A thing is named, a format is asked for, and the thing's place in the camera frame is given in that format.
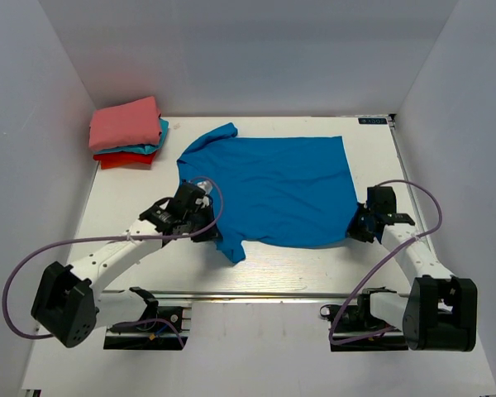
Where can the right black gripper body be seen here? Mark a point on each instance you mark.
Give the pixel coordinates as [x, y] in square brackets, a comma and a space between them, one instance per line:
[359, 225]

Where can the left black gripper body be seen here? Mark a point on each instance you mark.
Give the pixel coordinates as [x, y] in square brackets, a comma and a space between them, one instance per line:
[196, 221]

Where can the blue t shirt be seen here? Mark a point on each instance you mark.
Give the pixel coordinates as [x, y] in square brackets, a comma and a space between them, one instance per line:
[290, 191]

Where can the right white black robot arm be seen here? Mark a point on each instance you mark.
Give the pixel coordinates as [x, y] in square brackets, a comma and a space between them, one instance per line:
[440, 312]

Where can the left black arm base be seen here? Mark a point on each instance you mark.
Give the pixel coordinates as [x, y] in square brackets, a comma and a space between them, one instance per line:
[161, 324]

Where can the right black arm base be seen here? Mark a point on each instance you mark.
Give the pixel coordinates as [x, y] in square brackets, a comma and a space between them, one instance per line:
[357, 317]

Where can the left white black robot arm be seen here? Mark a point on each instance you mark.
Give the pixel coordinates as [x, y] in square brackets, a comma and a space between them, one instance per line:
[72, 301]

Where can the turquoise folded t shirt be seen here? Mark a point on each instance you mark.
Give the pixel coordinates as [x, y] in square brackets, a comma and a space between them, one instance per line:
[142, 149]

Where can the red folded t shirt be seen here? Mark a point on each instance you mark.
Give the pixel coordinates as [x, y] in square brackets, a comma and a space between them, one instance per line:
[120, 159]

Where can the blue label sticker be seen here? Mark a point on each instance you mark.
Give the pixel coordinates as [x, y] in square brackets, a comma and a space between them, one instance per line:
[372, 121]

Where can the pink folded t shirt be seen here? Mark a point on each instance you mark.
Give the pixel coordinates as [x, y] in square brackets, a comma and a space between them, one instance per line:
[129, 124]

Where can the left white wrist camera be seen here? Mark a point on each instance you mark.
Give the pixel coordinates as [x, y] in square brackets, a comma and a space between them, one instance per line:
[206, 186]

